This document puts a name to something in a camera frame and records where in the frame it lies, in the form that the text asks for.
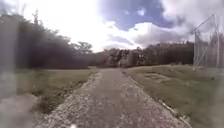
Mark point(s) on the grey gravel path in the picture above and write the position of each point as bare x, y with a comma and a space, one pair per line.
110, 100

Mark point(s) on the dry grass field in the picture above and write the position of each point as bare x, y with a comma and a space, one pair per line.
56, 81

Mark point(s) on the wood of dark trees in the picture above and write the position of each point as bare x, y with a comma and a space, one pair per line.
43, 50

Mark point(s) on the robot's own part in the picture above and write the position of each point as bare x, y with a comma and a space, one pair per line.
72, 126

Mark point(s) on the dry grass slope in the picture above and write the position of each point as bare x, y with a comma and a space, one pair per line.
186, 93

